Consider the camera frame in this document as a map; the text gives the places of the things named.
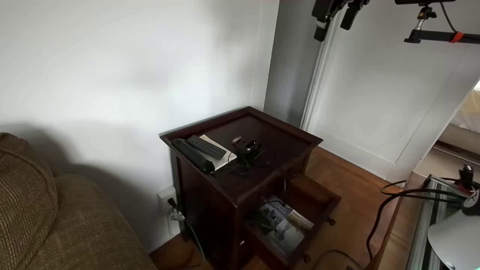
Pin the gold and white battery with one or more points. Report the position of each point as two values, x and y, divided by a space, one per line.
238 140

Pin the black camera boom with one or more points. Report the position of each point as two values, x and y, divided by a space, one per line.
430 37

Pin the dark round drawer knob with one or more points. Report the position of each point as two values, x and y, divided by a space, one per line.
307 259
331 221

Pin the black camera ball mount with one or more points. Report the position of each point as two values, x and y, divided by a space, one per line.
425 14

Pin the flat black remote with buttons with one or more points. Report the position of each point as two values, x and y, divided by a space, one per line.
206 148

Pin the white panelled door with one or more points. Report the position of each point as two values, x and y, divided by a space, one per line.
380 110

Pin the white rounded robot base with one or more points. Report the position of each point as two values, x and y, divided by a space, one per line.
458 241

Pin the orange tape wrap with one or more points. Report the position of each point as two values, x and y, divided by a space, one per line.
455 38

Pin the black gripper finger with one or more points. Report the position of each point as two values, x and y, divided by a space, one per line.
353 13
325 16

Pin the small white booklet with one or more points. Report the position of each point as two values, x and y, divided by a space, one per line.
302 220

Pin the aluminium frame rail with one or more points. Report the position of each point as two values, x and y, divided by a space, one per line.
425 230

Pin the black knob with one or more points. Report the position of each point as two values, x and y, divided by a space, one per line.
466 175

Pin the thick black remote control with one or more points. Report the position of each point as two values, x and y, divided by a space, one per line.
193 155

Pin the dark wooden drawer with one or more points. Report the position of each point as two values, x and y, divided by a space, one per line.
320 200

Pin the brown fabric sofa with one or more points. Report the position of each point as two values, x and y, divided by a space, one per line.
50 226

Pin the black mounted camera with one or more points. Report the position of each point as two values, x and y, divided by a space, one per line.
425 2

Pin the white wall outlet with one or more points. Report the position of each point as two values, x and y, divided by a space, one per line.
164 196

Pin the dark wooden side table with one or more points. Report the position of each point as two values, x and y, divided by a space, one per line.
280 136

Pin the black battery charger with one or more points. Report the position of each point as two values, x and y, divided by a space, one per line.
248 152

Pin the colourful magazine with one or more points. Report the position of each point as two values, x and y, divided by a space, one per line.
280 230

